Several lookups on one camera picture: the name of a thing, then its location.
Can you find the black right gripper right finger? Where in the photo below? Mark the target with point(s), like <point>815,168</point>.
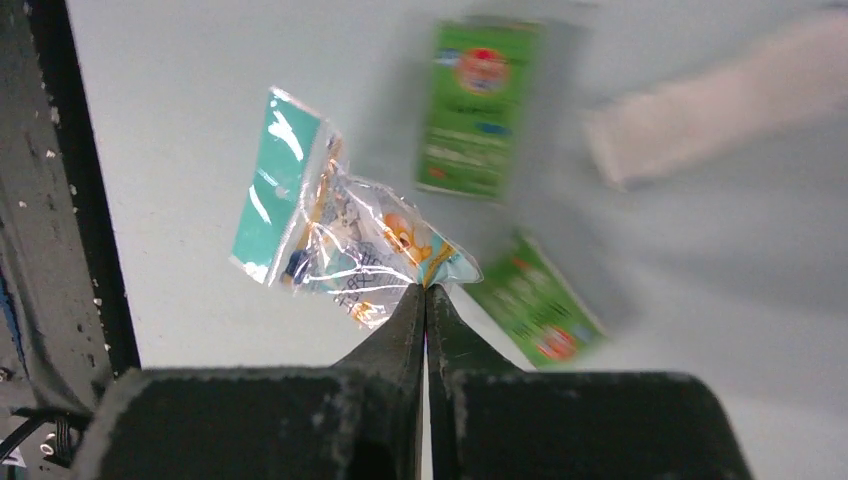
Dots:
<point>492,420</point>

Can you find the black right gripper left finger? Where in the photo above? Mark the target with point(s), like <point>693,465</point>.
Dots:
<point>359,418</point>

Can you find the green flat sachet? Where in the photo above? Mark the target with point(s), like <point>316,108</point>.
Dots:
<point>534,305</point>

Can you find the green small box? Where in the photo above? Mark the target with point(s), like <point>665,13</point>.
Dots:
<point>480,79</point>

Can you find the teal mask packet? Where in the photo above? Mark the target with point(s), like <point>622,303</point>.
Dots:
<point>312,227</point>

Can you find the white bandage roll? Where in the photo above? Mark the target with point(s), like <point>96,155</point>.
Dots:
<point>782,80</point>

